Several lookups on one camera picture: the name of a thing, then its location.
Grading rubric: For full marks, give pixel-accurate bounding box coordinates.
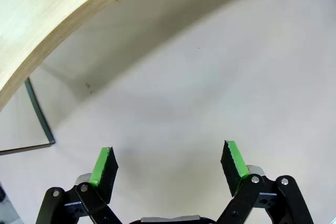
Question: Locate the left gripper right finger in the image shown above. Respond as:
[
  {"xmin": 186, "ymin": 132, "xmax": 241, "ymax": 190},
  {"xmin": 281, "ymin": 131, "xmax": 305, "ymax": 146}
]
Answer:
[{"xmin": 215, "ymin": 140, "xmax": 314, "ymax": 224}]

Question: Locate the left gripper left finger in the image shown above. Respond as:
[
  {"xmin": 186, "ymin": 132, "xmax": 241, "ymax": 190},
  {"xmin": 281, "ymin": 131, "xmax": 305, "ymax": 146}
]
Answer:
[{"xmin": 35, "ymin": 146, "xmax": 124, "ymax": 224}]

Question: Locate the wooden shelf unit black frame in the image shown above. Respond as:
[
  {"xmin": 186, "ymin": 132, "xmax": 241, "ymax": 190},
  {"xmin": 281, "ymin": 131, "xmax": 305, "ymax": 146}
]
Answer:
[{"xmin": 0, "ymin": 0, "xmax": 286, "ymax": 156}]

